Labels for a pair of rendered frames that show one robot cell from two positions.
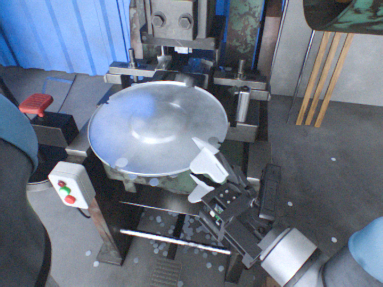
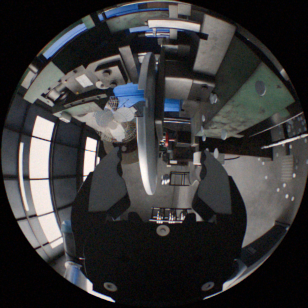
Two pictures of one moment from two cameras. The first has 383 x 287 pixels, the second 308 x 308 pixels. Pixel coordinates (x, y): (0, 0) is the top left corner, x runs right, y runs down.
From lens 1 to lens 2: 0.49 m
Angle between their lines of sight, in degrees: 81
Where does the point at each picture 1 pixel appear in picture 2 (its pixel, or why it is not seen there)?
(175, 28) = (114, 75)
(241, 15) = (140, 20)
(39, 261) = not seen: hidden behind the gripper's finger
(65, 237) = not seen: hidden behind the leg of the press
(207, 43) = (125, 51)
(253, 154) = (249, 35)
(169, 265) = (288, 160)
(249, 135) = (223, 26)
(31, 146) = (67, 230)
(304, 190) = not seen: outside the picture
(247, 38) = (156, 15)
